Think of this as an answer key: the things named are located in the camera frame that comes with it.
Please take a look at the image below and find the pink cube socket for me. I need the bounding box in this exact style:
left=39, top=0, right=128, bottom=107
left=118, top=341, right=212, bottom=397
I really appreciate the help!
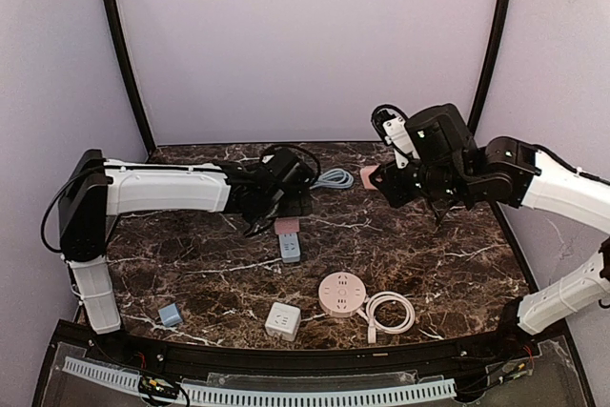
left=274, top=217, right=300, bottom=235

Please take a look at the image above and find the small pink plug adapter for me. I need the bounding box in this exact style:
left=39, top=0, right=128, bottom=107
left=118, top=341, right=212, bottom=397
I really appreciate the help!
left=359, top=164, right=380, bottom=191

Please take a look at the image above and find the light blue power strip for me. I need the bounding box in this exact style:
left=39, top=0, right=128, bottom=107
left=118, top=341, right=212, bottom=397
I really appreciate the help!
left=278, top=233, right=301, bottom=264

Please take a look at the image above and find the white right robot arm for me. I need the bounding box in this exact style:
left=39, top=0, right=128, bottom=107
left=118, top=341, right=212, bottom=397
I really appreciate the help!
left=369, top=103, right=609, bottom=336

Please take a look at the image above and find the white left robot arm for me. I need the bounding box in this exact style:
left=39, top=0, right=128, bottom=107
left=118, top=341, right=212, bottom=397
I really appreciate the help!
left=45, top=144, right=321, bottom=335

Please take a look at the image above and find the small blue plug adapter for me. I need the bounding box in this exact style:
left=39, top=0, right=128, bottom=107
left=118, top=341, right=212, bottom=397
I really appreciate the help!
left=158, top=303, right=184, bottom=328

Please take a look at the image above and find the white cube socket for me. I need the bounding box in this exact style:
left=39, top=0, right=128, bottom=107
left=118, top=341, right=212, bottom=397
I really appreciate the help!
left=265, top=302, right=301, bottom=342

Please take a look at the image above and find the round pink socket hub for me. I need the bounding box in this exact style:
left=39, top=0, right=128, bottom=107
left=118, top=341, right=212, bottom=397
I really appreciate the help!
left=318, top=272, right=367, bottom=318

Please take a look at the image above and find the white coiled cable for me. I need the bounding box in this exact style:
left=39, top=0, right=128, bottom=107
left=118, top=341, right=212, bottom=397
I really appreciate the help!
left=357, top=291, right=417, bottom=344

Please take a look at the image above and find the black front frame rail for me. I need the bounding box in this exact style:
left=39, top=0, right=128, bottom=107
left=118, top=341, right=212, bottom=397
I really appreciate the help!
left=51, top=320, right=539, bottom=377

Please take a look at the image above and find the black right frame post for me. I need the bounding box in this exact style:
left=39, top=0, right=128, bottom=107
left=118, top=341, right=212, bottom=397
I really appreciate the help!
left=467, top=0, right=510, bottom=135

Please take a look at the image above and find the black frame post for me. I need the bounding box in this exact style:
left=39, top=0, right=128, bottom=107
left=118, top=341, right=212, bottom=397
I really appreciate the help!
left=467, top=0, right=510, bottom=135
left=102, top=0, right=156, bottom=154

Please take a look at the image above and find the white slotted cable duct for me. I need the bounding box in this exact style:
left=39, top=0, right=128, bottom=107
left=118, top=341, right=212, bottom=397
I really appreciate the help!
left=61, top=356, right=457, bottom=406

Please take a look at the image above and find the black left frame post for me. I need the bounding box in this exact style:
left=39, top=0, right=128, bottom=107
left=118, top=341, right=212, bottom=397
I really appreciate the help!
left=102, top=0, right=156, bottom=154

